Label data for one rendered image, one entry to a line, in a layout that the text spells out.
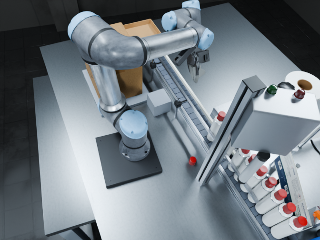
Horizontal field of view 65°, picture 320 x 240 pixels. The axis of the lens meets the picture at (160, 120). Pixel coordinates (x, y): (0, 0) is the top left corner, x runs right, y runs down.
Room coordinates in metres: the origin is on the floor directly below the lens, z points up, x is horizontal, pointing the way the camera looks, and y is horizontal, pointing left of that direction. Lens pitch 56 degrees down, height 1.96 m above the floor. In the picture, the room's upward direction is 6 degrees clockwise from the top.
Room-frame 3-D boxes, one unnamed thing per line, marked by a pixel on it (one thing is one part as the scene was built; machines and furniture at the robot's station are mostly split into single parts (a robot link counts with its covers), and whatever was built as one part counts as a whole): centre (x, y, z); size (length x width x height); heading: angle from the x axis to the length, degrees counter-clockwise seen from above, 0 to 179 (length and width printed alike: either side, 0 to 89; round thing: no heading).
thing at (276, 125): (0.43, -0.31, 1.38); 0.17 x 0.10 x 0.19; 86
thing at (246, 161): (0.47, -0.39, 0.98); 0.05 x 0.05 x 0.20
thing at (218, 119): (0.67, -0.27, 0.98); 0.05 x 0.05 x 0.20
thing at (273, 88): (0.45, -0.28, 1.49); 0.03 x 0.03 x 0.02
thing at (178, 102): (0.81, -0.10, 0.91); 0.07 x 0.03 x 0.17; 121
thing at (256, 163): (0.38, -0.33, 1.18); 0.04 x 0.04 x 0.21
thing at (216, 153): (0.46, -0.23, 1.17); 0.04 x 0.04 x 0.67; 31
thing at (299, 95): (0.45, -0.35, 1.49); 0.03 x 0.03 x 0.02
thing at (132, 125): (0.59, 0.11, 1.02); 0.13 x 0.12 x 0.14; 47
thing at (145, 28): (1.42, 0.18, 0.85); 0.30 x 0.26 x 0.04; 31
